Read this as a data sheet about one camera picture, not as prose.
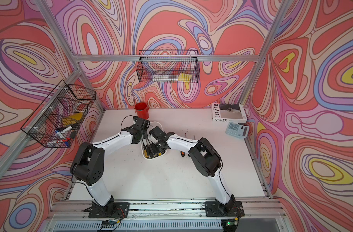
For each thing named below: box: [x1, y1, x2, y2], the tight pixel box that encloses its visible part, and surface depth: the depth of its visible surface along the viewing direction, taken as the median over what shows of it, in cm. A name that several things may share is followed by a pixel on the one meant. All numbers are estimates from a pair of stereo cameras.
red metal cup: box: [134, 102, 150, 120], surface depth 110 cm
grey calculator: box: [225, 121, 250, 138], surface depth 106 cm
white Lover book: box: [211, 103, 248, 123], surface depth 115 cm
